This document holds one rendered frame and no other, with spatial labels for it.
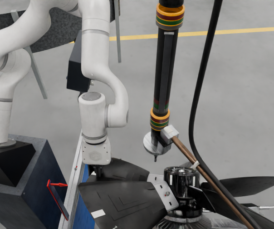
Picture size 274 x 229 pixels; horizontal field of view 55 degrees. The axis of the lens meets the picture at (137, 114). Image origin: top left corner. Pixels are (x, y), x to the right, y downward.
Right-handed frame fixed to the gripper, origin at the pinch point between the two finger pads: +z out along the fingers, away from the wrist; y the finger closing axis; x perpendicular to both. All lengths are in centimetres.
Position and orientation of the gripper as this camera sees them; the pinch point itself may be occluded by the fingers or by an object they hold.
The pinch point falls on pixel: (98, 170)
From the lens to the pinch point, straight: 102.9
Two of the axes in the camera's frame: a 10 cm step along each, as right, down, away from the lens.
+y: 10.0, 0.3, -0.4
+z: -0.1, 8.5, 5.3
